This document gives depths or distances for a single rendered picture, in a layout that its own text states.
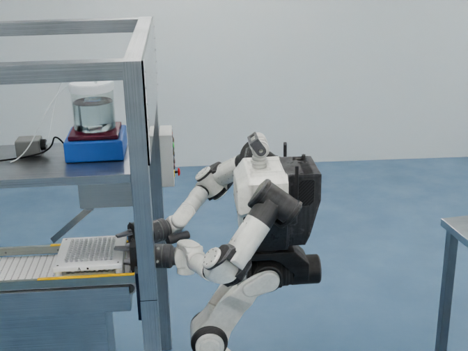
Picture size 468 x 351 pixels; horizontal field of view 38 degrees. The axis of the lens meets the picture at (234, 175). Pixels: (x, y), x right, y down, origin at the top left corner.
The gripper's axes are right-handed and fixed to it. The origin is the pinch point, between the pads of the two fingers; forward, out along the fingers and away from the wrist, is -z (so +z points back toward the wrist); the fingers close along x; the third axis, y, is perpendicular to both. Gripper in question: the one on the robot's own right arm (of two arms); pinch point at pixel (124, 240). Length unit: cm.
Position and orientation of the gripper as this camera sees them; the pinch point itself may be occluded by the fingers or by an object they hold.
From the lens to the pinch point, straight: 266.5
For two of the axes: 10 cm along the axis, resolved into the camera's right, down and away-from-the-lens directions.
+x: 0.1, 9.4, 3.5
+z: 8.0, -2.2, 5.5
